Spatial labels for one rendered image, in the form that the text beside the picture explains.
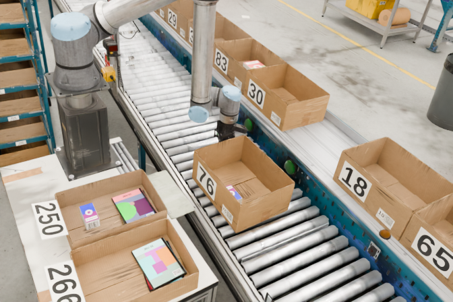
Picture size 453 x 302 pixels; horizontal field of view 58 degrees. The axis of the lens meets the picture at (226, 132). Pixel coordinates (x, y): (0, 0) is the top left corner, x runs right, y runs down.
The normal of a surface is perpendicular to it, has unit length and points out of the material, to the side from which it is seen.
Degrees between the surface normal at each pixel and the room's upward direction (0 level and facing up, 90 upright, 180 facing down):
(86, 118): 90
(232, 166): 0
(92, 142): 90
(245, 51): 89
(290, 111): 90
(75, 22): 4
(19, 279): 0
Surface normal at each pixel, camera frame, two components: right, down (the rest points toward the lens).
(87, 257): 0.51, 0.53
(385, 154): -0.86, 0.22
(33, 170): 0.11, -0.81
